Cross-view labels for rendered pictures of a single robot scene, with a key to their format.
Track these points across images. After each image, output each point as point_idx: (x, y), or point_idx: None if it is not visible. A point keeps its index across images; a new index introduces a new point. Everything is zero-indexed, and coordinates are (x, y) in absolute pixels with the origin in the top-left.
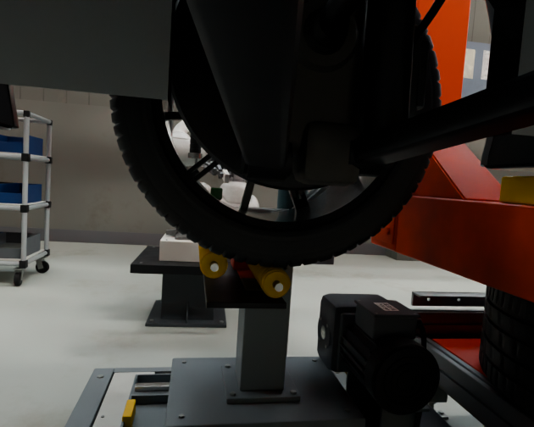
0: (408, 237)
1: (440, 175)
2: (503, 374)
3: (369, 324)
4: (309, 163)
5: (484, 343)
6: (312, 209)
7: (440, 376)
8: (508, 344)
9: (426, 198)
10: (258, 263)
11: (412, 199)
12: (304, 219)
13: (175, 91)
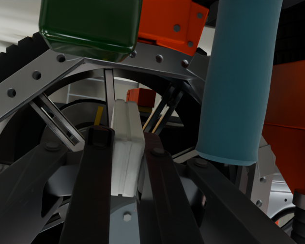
0: (298, 81)
1: (268, 144)
2: (284, 11)
3: (210, 12)
4: None
5: None
6: (165, 89)
7: None
8: (279, 33)
9: (273, 123)
10: None
11: (291, 123)
12: (139, 83)
13: (44, 127)
